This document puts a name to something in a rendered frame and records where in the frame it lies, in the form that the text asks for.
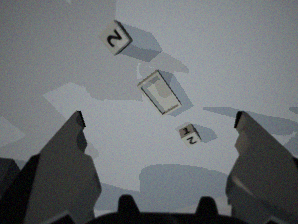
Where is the white cube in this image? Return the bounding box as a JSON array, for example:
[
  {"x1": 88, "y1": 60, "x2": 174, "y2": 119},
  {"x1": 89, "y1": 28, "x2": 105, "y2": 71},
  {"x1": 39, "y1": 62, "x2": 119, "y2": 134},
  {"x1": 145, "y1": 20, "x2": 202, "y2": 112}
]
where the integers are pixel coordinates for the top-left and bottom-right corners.
[
  {"x1": 99, "y1": 20, "x2": 133, "y2": 55},
  {"x1": 179, "y1": 124, "x2": 202, "y2": 148}
]

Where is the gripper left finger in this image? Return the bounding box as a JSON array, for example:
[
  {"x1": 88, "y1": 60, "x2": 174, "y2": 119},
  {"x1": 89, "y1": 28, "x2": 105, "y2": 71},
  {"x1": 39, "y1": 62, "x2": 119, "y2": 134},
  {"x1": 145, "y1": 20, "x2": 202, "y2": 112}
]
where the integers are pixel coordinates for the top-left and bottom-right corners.
[{"x1": 0, "y1": 111, "x2": 102, "y2": 224}]

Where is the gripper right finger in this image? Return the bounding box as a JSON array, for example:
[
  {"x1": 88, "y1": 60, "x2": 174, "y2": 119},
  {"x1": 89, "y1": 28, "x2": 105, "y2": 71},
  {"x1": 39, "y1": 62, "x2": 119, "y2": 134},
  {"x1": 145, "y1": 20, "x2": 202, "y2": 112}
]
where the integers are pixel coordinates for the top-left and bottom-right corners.
[{"x1": 225, "y1": 111, "x2": 298, "y2": 224}]

